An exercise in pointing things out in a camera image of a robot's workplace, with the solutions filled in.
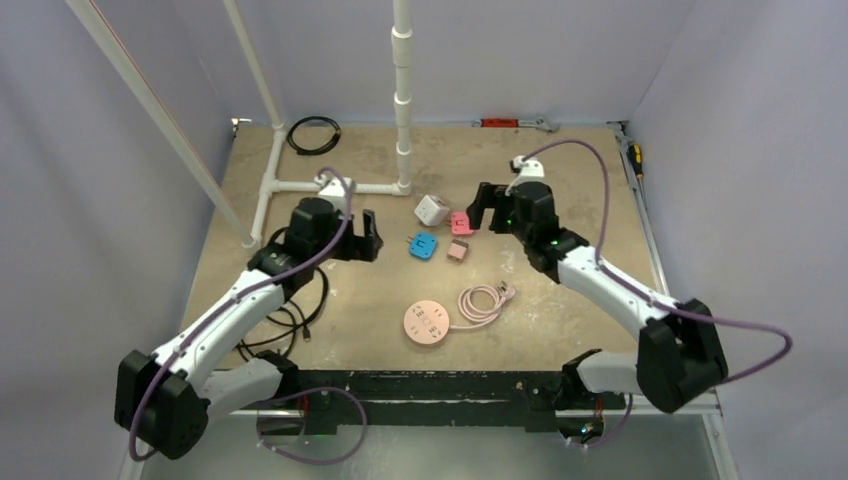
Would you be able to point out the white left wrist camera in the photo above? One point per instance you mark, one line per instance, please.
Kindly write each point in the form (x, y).
(335, 190)

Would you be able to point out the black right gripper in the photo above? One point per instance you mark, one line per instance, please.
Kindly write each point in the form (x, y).
(490, 206)

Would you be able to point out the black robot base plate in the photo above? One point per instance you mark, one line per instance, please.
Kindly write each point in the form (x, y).
(535, 401)

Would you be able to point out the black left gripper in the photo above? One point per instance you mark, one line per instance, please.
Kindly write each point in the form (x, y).
(361, 248)

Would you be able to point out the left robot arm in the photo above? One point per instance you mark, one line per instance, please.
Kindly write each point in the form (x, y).
(167, 398)

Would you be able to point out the white tiger cube socket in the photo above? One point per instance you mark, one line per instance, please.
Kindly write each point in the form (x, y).
(431, 210)

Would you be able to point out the red handled adjustable wrench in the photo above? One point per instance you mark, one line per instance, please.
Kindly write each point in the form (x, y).
(540, 123)

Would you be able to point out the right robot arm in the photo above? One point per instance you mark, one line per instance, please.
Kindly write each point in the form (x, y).
(679, 355)

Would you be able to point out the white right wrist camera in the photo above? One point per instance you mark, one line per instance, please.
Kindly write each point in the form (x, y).
(526, 169)

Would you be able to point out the blue square adapter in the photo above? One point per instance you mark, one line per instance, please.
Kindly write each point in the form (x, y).
(422, 245)

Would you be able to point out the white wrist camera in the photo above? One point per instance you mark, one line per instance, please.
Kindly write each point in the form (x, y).
(526, 169)
(335, 190)

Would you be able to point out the pink round socket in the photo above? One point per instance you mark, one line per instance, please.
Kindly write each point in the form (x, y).
(426, 323)

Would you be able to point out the aluminium table edge rail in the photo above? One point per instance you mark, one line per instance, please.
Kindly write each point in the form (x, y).
(624, 140)

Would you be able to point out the white PVC pipe frame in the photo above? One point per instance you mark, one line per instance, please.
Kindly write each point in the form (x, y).
(100, 30)

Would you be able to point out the pink triangular power strip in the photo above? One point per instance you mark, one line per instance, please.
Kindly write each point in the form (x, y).
(460, 224)

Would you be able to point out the yellow black screwdriver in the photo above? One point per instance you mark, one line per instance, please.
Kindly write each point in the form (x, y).
(636, 160)

